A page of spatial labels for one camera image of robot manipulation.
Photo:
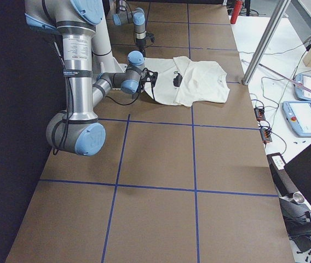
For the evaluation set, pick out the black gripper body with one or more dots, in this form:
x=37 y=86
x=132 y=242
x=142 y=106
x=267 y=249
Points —
x=176 y=81
x=141 y=43

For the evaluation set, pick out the cream long-sleeve cat shirt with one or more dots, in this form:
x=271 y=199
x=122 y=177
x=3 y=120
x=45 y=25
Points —
x=182 y=81

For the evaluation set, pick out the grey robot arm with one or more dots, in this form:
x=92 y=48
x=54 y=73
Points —
x=89 y=68
x=124 y=15

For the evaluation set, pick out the red cylinder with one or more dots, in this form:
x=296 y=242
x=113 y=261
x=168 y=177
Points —
x=236 y=11

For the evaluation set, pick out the black power strip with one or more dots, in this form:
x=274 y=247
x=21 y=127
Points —
x=263 y=125

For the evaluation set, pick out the near teach pendant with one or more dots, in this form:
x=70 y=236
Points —
x=298 y=116

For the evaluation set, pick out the metal reacher stick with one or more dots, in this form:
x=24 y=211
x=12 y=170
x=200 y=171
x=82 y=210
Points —
x=298 y=84

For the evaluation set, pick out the black box with label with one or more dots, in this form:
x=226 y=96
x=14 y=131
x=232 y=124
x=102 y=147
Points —
x=282 y=181

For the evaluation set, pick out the metal cup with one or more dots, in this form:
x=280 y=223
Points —
x=298 y=198

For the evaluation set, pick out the grey aluminium frame post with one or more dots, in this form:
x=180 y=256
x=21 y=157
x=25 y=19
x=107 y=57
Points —
x=265 y=39

